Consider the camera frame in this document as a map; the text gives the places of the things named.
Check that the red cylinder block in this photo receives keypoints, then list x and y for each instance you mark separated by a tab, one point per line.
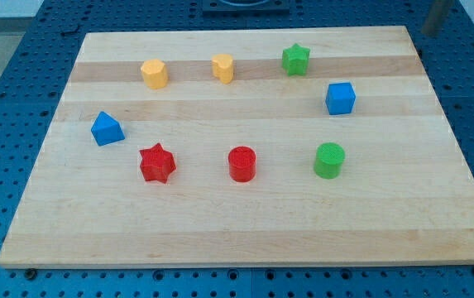
242	164

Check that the green cylinder block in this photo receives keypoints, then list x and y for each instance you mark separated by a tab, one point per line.
328	160

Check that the blue cube block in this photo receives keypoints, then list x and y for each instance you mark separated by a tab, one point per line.
340	98

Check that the yellow heart block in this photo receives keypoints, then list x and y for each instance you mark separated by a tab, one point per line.
223	67

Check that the grey metal pusher rod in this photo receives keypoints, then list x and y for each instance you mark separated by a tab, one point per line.
436	17

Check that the blue triangle block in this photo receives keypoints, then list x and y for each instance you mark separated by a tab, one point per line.
106	130

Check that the green star block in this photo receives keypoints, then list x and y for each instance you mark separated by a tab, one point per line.
295	60

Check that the red star block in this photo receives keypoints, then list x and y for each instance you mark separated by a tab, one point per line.
156	163

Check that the yellow hexagon block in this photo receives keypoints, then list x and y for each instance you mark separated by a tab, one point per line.
154	74

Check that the wooden board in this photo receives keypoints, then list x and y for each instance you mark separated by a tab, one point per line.
404	197

